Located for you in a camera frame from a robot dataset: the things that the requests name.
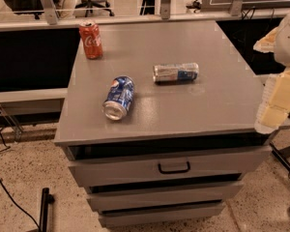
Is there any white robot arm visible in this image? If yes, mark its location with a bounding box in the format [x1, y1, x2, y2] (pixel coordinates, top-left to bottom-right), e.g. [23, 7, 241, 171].
[253, 12, 290, 134]

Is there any grey drawer cabinet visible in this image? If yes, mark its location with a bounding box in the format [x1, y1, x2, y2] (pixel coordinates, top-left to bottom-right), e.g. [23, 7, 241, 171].
[55, 21, 271, 228]

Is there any blue pepsi can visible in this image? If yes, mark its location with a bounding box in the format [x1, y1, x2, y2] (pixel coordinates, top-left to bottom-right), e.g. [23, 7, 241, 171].
[102, 76, 134, 121]

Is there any black drawer handle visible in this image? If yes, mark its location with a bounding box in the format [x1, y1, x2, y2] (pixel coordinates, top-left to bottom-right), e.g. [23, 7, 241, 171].
[158, 161, 190, 175]

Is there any silver blue crushed can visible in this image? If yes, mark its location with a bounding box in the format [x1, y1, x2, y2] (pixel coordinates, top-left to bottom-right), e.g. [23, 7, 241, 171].
[153, 63, 199, 83]

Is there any black floor cable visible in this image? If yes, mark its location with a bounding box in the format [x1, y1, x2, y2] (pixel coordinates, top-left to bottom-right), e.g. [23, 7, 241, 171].
[0, 106, 41, 227]

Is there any black stand leg right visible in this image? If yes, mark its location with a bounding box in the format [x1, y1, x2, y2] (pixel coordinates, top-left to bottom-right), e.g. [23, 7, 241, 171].
[270, 142, 290, 190]

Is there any red coca-cola can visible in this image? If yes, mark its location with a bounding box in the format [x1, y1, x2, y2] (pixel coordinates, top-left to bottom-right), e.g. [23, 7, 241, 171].
[79, 21, 103, 59]

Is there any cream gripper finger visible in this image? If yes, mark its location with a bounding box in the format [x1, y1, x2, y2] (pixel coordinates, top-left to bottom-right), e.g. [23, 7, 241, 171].
[254, 68, 290, 134]
[253, 28, 277, 53]

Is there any black floor stand post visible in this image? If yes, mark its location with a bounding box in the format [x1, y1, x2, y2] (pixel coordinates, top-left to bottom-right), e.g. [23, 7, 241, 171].
[39, 188, 55, 232]

